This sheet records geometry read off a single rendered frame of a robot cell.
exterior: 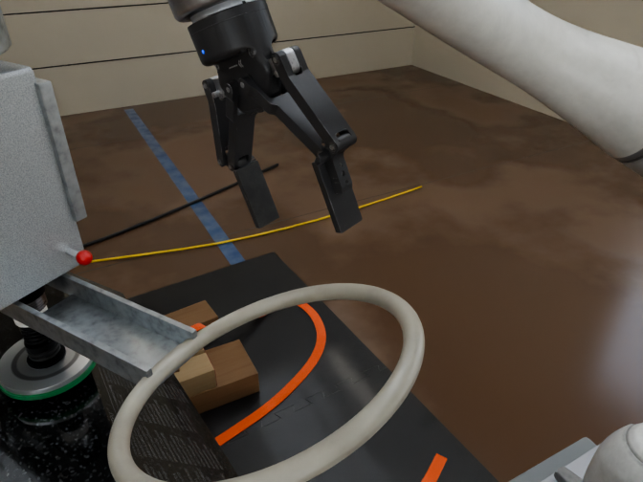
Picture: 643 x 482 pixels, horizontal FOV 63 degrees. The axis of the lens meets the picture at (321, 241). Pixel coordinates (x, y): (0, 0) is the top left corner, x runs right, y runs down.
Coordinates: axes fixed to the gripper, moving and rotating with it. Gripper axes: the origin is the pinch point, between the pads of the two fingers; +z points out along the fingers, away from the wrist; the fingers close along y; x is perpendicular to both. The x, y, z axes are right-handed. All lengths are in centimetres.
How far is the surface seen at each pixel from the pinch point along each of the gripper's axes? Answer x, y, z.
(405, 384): -5.1, -0.8, 25.5
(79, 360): 14, 87, 32
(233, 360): -48, 159, 96
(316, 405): -61, 129, 121
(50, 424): 26, 81, 39
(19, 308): 20, 74, 12
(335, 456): 7.5, -0.6, 26.0
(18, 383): 27, 89, 30
